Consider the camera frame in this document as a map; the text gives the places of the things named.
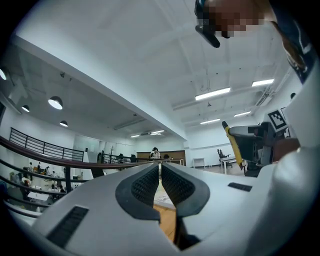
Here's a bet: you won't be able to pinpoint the wooden table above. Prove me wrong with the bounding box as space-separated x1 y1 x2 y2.
152 203 178 244

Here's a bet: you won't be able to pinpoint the brown wooden wall panel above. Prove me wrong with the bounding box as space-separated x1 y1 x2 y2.
136 150 187 167

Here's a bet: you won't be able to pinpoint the dark blue neck strap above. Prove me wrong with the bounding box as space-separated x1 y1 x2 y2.
269 0 316 85

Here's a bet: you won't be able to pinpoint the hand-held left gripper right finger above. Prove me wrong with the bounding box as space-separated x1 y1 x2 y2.
161 161 276 256

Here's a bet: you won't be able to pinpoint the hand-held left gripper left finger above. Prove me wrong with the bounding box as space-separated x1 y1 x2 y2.
32 162 182 256

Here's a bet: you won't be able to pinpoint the black head-worn camera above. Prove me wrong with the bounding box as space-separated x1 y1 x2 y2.
194 0 221 49

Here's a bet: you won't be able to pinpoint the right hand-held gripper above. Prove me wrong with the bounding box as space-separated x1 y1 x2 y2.
228 109 292 177

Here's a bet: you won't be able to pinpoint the small white side table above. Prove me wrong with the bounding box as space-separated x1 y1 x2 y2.
192 157 207 169

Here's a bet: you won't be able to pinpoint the large black pendant lamp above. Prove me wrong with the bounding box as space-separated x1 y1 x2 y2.
47 95 64 111

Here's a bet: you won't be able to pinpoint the black metal balcony railing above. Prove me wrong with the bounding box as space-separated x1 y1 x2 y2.
9 126 85 163

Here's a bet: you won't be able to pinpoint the hanging ceiling cable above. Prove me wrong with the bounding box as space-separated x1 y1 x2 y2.
200 71 213 93

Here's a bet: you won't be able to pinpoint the person's white shirt torso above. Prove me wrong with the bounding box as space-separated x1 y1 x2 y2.
284 62 320 151

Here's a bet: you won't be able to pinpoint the person's right forearm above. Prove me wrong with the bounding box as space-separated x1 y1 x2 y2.
271 137 320 226

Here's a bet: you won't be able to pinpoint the white papers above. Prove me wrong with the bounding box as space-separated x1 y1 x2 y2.
153 192 176 210

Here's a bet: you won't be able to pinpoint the black office chair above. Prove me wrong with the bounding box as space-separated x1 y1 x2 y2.
216 148 232 169

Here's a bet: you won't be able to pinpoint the person's head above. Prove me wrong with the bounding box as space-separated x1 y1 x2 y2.
207 0 275 39

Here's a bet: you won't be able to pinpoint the white office desk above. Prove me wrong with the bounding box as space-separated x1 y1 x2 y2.
219 155 239 175

